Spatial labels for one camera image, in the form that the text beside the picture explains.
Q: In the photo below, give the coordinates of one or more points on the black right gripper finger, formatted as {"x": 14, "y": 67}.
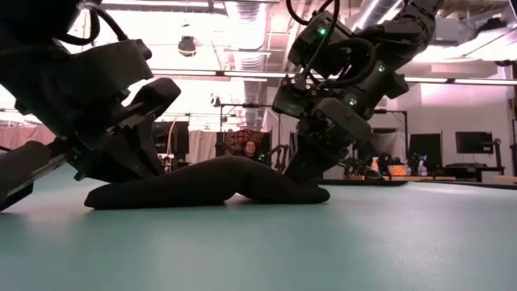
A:
{"x": 331, "y": 159}
{"x": 305, "y": 159}

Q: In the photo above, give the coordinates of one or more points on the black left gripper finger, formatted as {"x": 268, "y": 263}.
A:
{"x": 107, "y": 161}
{"x": 143, "y": 153}

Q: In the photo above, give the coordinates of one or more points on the black towel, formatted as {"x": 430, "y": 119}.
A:
{"x": 202, "y": 182}

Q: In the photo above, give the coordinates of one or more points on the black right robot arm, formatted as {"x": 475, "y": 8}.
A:
{"x": 404, "y": 28}

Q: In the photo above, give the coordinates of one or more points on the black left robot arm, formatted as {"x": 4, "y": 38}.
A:
{"x": 28, "y": 16}

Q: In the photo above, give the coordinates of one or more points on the black partition panel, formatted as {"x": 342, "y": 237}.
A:
{"x": 177, "y": 137}

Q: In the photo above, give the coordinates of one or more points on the orange spray bottle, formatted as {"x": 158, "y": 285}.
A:
{"x": 375, "y": 165}

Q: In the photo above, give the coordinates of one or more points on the person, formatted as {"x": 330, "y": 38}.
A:
{"x": 250, "y": 148}

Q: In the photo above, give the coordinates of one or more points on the white curtain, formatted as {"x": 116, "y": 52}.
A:
{"x": 204, "y": 145}

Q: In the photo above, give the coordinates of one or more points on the orange container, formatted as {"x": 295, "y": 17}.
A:
{"x": 399, "y": 169}

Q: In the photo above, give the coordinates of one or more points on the red patterned cloth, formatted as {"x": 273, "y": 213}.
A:
{"x": 238, "y": 137}

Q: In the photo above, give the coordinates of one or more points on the black monitor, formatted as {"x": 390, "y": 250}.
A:
{"x": 426, "y": 147}
{"x": 474, "y": 141}

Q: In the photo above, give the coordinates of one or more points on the blue spray bottle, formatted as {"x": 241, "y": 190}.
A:
{"x": 422, "y": 167}

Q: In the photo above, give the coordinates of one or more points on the green table mat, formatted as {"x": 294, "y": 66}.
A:
{"x": 282, "y": 250}

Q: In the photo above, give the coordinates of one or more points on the ceiling light strip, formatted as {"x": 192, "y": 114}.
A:
{"x": 484, "y": 81}
{"x": 202, "y": 73}

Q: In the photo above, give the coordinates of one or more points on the wooden workbench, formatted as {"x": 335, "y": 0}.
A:
{"x": 436, "y": 178}

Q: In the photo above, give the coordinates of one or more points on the black desk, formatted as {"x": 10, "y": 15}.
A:
{"x": 472, "y": 167}

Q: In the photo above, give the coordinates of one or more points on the silver ventilation duct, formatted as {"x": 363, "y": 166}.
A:
{"x": 250, "y": 24}

